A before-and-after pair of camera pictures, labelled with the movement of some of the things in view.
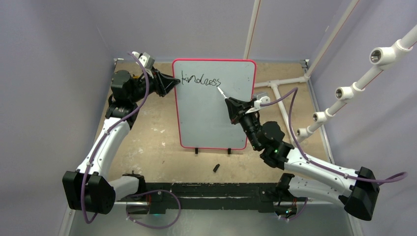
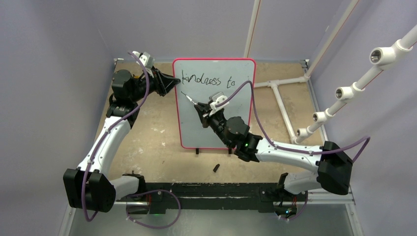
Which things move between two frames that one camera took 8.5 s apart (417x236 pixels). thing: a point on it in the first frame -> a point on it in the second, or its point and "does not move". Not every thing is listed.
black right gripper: [237, 109] -> [205, 121]
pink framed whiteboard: [204, 122] does not move
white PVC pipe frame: [384, 57] does not move
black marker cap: [215, 169] does not move
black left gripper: [162, 83] does not move
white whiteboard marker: [222, 93] -> [189, 99]
